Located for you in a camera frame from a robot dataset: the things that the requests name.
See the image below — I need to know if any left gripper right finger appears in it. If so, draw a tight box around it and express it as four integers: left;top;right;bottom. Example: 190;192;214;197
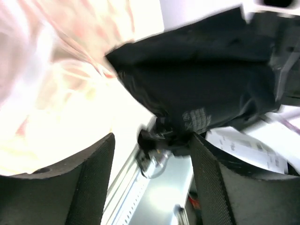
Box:
189;134;300;225

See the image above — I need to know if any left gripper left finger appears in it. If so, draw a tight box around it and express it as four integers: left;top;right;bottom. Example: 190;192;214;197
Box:
0;133;115;225

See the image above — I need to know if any floral mesh laundry bag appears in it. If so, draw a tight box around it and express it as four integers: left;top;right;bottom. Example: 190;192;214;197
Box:
0;0;141;174

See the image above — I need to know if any black bra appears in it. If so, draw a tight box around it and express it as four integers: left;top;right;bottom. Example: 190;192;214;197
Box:
106;7;277;156

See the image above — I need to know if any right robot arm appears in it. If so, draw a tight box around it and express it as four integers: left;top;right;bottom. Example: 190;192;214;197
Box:
205;0;300;174

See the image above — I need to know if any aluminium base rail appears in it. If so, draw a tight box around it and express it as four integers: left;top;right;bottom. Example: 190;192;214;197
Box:
101;141;151;225

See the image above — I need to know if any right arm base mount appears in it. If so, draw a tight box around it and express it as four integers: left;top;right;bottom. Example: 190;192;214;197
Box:
137;131;169;180

